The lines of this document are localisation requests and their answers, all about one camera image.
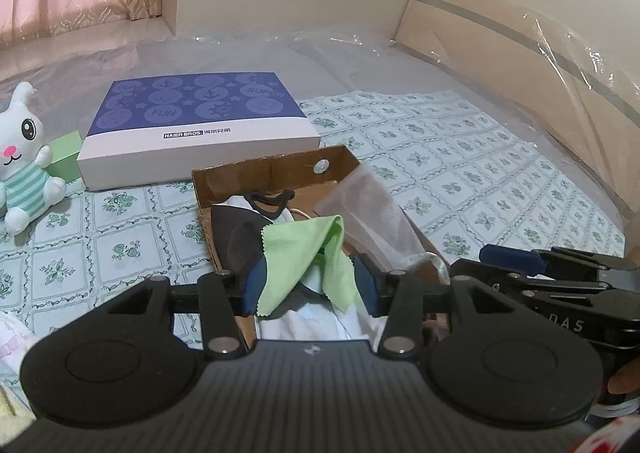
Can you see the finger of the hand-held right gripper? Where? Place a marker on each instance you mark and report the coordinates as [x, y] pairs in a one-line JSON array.
[[505, 254], [480, 269]]

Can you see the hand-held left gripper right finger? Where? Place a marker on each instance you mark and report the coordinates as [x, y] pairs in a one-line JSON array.
[[367, 285]]

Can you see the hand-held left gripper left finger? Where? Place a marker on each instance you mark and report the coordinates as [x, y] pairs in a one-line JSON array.
[[252, 288]]

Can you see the light green cloth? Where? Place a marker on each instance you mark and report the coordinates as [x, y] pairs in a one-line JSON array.
[[295, 263]]

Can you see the translucent white mesh bag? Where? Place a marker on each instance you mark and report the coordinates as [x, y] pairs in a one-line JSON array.
[[375, 213]]

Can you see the brown cardboard box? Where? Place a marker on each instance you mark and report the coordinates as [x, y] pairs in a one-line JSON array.
[[270, 173]]

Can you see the person's right hand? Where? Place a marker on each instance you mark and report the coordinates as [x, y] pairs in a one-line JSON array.
[[627, 378]]

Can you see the green floral tablecloth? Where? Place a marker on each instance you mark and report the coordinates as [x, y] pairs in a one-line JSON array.
[[475, 173]]

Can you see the red and white printed cloth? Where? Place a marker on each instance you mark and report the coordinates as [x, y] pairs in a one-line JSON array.
[[615, 435]]

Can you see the blue and white flat box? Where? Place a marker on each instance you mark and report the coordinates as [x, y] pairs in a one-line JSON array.
[[200, 133]]

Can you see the wooden bed headboard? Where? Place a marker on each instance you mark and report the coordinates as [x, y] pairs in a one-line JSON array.
[[525, 83]]

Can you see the small green box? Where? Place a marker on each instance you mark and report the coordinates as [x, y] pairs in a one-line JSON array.
[[67, 155]]

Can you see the clear plastic sheet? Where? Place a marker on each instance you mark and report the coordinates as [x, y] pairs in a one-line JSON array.
[[300, 53]]

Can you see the pink and white sock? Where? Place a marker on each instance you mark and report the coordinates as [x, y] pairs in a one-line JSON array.
[[12, 338]]

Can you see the white plush bunny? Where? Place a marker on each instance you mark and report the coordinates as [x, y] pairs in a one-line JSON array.
[[22, 168]]

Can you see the pale yellow cloth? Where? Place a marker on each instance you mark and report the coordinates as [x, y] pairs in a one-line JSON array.
[[12, 405]]

